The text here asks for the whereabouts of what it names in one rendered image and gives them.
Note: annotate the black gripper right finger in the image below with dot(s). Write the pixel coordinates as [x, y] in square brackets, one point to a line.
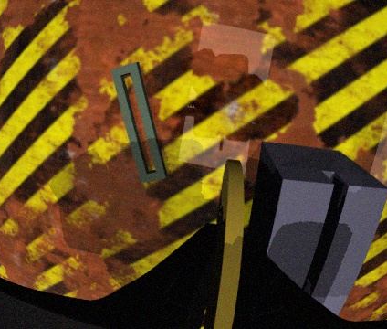
[268, 299]

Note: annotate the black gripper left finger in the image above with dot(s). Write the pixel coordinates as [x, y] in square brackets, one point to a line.
[173, 295]

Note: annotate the gold coin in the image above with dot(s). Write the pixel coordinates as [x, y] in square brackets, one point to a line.
[220, 310]

